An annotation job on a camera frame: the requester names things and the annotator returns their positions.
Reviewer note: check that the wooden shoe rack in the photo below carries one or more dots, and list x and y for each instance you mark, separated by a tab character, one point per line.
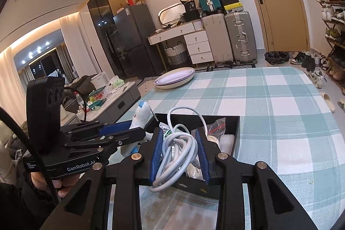
333	62

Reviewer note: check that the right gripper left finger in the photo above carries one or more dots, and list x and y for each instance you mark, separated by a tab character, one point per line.
87	204

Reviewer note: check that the beige suitcase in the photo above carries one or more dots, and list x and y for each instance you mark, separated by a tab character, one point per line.
218	38

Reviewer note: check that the oval white tray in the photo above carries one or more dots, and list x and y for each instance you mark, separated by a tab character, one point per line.
175	78

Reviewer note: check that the silver suitcase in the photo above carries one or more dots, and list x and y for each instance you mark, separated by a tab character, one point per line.
242	38

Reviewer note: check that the grey side cabinet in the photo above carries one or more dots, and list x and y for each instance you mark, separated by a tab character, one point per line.
116	105

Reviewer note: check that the white medicine packet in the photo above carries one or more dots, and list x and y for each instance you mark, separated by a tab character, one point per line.
165	129

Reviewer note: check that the dark grey refrigerator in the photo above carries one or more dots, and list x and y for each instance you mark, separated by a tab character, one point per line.
135	25

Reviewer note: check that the black cardboard box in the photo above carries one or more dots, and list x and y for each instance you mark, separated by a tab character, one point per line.
193	180

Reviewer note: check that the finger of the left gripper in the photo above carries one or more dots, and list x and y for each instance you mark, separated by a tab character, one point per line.
124	138
115	128

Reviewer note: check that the person's left hand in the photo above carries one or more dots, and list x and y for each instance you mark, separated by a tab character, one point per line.
63	186

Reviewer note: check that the black glass cabinet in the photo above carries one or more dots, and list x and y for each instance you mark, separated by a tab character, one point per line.
102	13

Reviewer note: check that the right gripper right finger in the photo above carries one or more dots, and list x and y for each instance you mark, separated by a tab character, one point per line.
272	205

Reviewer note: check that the woven laundry basket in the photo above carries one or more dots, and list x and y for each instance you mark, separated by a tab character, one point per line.
177	55

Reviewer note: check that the red white balloon packet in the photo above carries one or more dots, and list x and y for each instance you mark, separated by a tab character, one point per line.
217	128

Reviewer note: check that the white drawer desk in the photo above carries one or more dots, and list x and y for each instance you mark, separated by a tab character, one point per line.
195	38

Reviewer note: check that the tissue pack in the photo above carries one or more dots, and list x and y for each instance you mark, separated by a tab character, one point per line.
116	82

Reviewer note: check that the white plush doll blue hat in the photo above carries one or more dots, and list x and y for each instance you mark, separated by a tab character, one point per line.
140	119

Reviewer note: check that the oval mirror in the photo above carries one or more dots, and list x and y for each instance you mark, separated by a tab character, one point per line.
171	15

